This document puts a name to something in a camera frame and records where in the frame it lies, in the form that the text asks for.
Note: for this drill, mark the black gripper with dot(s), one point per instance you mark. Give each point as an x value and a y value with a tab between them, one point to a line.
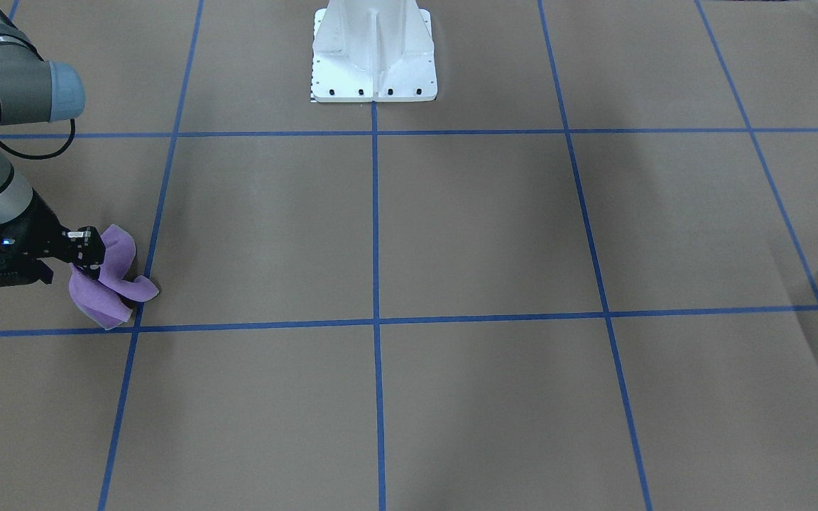
41	232

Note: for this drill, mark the purple microfiber cloth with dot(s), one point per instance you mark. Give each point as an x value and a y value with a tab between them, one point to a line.
103	299

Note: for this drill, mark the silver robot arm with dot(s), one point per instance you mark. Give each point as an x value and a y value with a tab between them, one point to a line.
35	90

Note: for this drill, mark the white pedestal column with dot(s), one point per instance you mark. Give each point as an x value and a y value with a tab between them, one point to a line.
373	51

